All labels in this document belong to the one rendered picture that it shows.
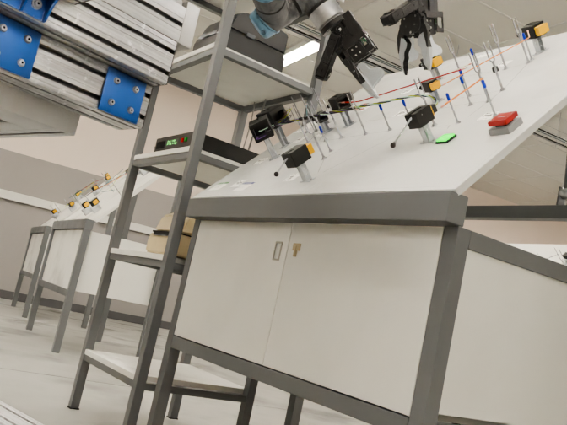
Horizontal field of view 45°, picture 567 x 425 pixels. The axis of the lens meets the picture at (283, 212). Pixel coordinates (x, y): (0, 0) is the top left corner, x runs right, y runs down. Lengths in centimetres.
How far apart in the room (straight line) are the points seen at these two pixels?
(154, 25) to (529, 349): 107
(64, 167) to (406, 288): 778
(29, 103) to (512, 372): 115
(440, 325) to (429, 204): 25
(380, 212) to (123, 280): 332
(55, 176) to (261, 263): 718
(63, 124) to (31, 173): 758
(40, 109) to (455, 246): 86
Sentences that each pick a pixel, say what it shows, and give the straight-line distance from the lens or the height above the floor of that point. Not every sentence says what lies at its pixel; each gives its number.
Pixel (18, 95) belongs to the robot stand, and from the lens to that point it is 137.
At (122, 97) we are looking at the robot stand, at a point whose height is 89.
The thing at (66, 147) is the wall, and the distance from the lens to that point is 910.
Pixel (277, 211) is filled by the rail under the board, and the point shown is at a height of 82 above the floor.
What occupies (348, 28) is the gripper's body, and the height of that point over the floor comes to 124.
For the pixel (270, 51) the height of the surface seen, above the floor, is 154.
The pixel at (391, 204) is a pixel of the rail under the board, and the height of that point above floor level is 84.
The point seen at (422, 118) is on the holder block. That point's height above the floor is 110.
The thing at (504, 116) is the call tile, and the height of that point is 109.
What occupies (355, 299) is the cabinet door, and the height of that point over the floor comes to 62.
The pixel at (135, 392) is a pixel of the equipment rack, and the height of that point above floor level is 19.
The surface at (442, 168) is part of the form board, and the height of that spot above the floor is 94.
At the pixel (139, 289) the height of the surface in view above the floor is 49.
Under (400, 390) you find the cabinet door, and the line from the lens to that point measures 148.
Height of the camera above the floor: 55
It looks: 8 degrees up
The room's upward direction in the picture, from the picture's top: 12 degrees clockwise
